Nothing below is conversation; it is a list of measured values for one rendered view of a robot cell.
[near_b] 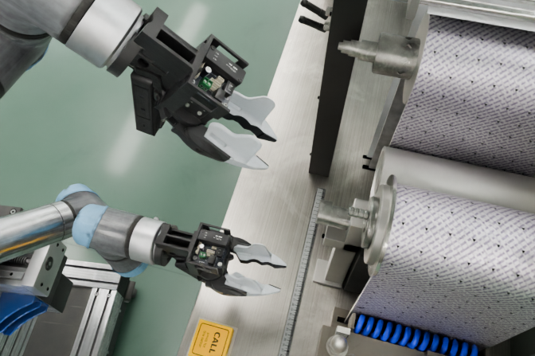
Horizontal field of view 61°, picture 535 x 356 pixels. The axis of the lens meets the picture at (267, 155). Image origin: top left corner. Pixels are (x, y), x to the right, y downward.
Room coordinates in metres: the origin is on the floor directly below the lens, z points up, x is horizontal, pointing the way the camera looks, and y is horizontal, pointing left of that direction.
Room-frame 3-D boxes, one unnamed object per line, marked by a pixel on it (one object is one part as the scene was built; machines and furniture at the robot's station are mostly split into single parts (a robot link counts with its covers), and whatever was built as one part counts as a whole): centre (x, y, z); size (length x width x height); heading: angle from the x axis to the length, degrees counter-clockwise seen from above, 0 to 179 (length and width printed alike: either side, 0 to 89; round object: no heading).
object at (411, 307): (0.18, -0.26, 1.11); 0.23 x 0.01 x 0.18; 75
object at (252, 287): (0.23, 0.03, 1.11); 0.09 x 0.03 x 0.06; 66
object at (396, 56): (0.52, -0.20, 1.33); 0.06 x 0.06 x 0.06; 75
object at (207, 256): (0.28, 0.12, 1.12); 0.12 x 0.08 x 0.09; 75
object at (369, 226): (0.27, -0.15, 1.25); 0.07 x 0.02 x 0.07; 165
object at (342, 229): (0.31, -0.13, 1.05); 0.06 x 0.05 x 0.31; 75
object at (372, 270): (0.27, -0.16, 1.25); 0.15 x 0.01 x 0.15; 165
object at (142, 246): (0.30, 0.20, 1.11); 0.08 x 0.05 x 0.08; 165
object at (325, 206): (0.32, -0.09, 1.18); 0.04 x 0.02 x 0.04; 165
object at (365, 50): (0.53, -0.14, 1.33); 0.06 x 0.03 x 0.03; 75
